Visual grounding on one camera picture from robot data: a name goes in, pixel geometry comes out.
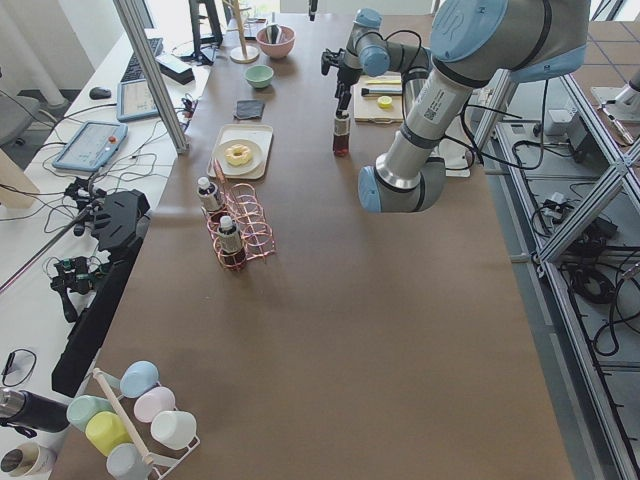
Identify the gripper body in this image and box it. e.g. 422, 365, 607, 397
335, 65, 358, 99

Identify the tea bottle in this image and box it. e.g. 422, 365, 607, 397
332, 112, 350, 157
197, 177, 225, 213
216, 215, 246, 270

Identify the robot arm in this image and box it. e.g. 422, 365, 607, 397
322, 1, 590, 212

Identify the beige tray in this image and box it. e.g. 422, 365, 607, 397
207, 124, 273, 180

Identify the wooden cutting board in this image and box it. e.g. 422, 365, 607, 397
353, 74, 403, 123

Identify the yellow plastic knife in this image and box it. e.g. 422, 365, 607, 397
364, 76, 402, 85

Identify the half lemon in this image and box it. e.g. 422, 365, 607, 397
377, 95, 393, 110

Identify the pink bowl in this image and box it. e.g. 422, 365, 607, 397
256, 25, 296, 59

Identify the green bowl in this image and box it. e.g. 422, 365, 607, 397
244, 65, 274, 89

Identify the metal scoop in bowl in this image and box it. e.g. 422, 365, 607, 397
265, 13, 283, 45

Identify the dark grey cloth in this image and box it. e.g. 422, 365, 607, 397
234, 99, 265, 120

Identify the wooden stand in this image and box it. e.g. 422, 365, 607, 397
224, 0, 260, 64

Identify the white plate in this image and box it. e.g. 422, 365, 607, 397
212, 139, 265, 176

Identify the yellow glazed donut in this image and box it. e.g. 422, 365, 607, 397
224, 144, 253, 167

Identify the blue teach pendant far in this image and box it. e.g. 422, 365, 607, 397
116, 79, 159, 122

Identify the blue teach pendant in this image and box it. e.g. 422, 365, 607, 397
116, 79, 159, 122
52, 121, 128, 173

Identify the black keyboard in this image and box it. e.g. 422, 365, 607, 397
120, 37, 165, 84

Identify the black computer mouse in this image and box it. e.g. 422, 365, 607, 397
89, 87, 112, 100

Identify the blue teach pendant near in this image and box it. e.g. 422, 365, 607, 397
52, 121, 128, 173

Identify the black device on desk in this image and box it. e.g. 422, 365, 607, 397
51, 190, 149, 398

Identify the blue cup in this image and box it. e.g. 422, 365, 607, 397
120, 360, 159, 398

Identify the pink cup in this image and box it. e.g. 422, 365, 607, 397
134, 386, 176, 423

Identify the white cup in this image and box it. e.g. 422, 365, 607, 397
150, 411, 197, 450

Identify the mint green cup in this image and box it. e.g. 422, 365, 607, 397
66, 395, 114, 432

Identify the yellow cup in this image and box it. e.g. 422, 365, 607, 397
85, 411, 132, 457

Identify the grey cup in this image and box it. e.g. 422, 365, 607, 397
106, 443, 152, 480

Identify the black thermos bottle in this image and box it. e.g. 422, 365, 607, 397
1, 388, 69, 438

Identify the paper cup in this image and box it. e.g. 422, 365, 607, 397
1, 442, 57, 477

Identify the black handled knife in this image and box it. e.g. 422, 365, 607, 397
360, 87, 402, 97

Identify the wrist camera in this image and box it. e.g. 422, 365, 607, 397
321, 48, 346, 78

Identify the copper wire bottle rack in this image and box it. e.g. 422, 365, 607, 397
205, 160, 276, 271

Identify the aluminium frame post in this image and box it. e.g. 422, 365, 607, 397
113, 0, 189, 154

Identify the wooden rack handle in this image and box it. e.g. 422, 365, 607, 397
92, 368, 154, 465

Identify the white wire cup rack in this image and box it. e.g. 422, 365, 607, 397
102, 370, 200, 479

